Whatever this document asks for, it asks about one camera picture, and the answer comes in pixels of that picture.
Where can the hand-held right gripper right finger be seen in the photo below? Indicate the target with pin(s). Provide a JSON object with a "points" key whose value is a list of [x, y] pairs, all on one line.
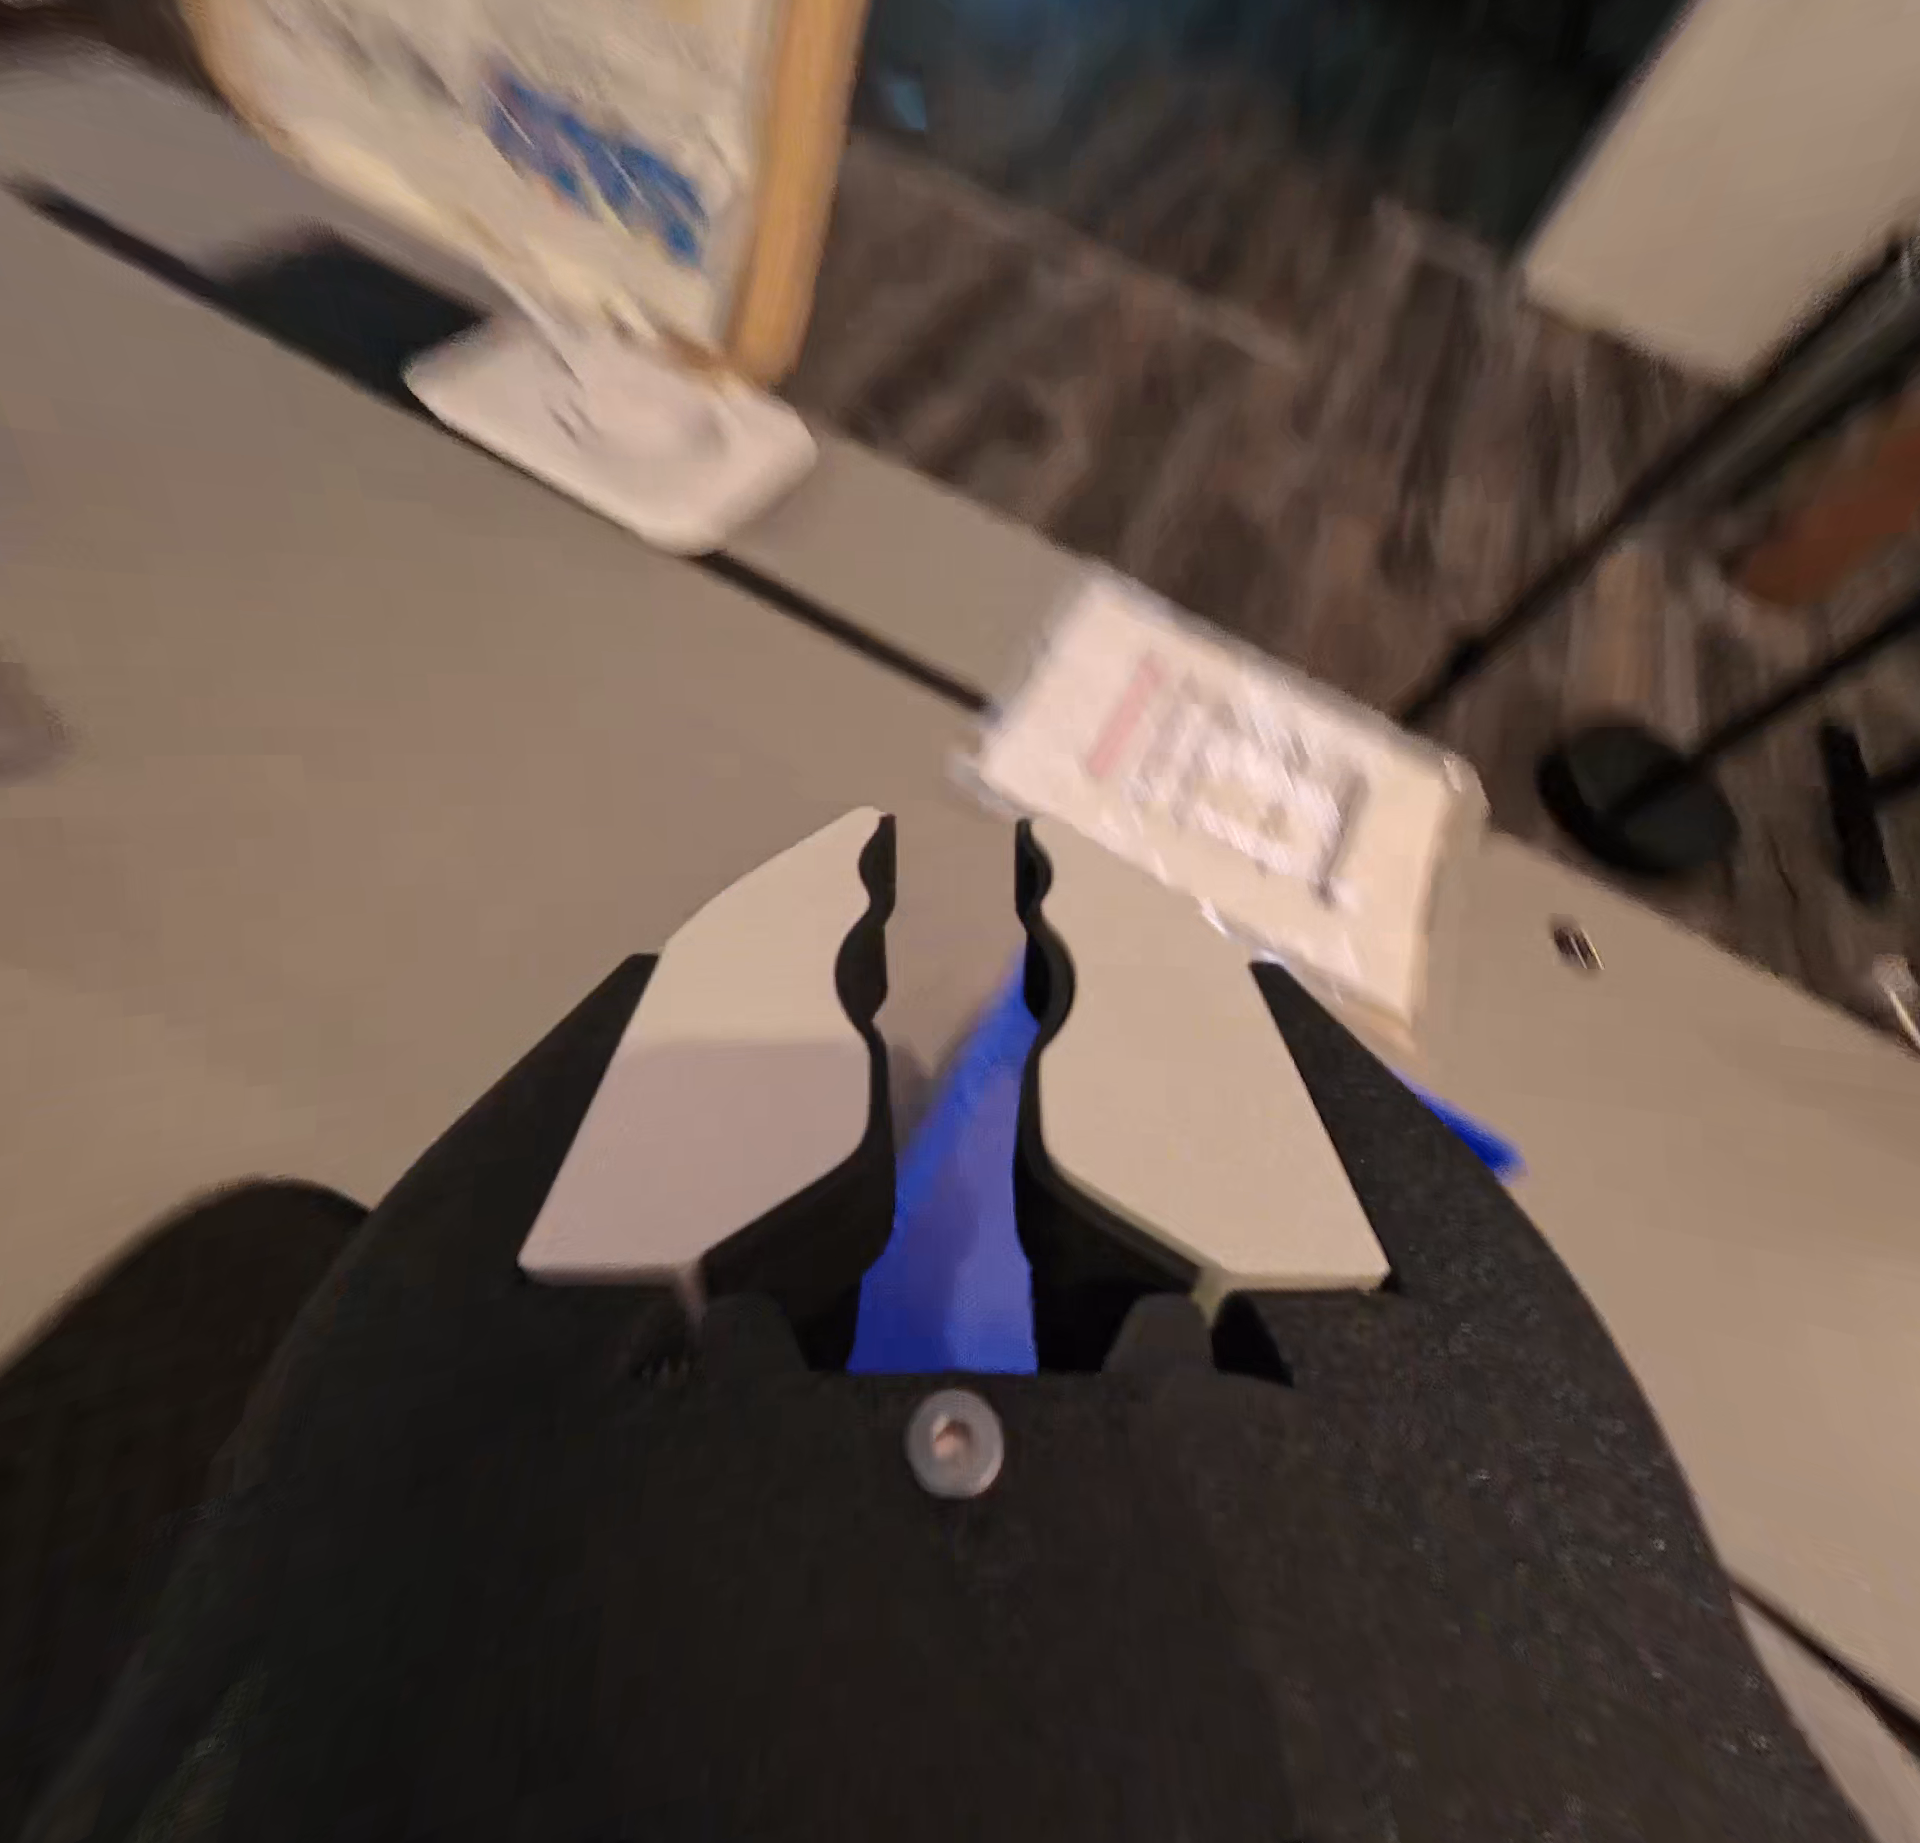
{"points": [[1185, 1123]]}

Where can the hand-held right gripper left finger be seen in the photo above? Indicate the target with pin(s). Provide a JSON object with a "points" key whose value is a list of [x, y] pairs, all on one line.
{"points": [[722, 1110]]}

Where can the blue plastic bin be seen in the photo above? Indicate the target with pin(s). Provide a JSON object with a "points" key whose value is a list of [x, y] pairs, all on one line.
{"points": [[944, 1245]]}

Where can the laminated paper sheet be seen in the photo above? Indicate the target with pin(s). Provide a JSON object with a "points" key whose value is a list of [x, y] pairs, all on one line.
{"points": [[1230, 778]]}

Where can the black display floor stand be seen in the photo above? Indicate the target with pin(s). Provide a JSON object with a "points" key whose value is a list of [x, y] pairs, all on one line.
{"points": [[1636, 801]]}

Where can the wooden instruction board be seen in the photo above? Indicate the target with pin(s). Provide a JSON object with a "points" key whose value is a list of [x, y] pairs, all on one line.
{"points": [[526, 119]]}

